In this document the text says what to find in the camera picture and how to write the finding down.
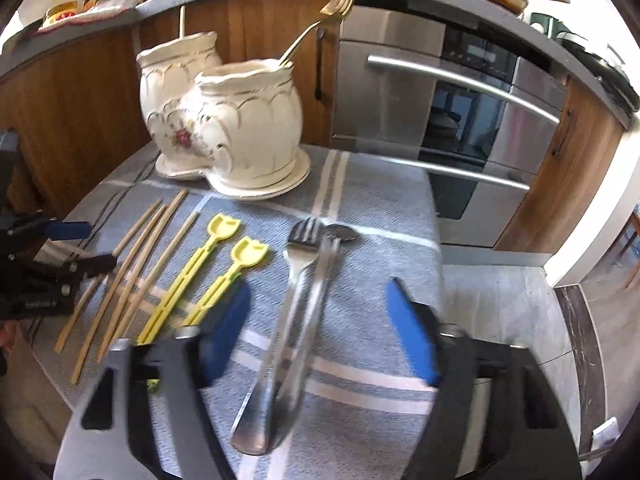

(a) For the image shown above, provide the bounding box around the white chopstick in holder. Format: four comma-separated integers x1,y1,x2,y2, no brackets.
179,6,186,39

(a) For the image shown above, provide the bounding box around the grey striped cloth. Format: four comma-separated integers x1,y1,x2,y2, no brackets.
29,142,446,480

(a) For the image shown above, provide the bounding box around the yellow plastic fork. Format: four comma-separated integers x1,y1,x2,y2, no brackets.
145,235,271,394
137,214,241,344

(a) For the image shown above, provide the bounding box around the silver fork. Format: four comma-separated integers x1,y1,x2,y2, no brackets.
231,217,324,456

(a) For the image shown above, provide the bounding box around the wooden kitchen cabinet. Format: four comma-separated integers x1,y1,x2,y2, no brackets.
1,0,329,217

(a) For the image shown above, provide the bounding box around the left hand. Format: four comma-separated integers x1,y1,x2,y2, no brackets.
0,320,18,352

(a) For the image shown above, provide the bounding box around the black griddle pan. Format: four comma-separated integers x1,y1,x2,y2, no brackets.
555,30,639,115

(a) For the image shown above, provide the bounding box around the white ceramic double utensil holder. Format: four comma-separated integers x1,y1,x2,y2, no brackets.
137,32,311,200

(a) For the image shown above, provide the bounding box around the silver spoon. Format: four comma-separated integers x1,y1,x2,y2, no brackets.
267,223,358,452

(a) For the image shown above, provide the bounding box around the green kettle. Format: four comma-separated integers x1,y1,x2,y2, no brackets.
529,12,566,39

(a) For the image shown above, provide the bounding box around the grey countertop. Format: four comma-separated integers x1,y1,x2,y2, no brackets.
1,0,639,129

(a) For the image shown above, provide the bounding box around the stainless steel oven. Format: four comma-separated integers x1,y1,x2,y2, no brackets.
332,6,566,248

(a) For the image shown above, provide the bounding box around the gold fork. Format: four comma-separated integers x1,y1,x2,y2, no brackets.
279,0,355,66

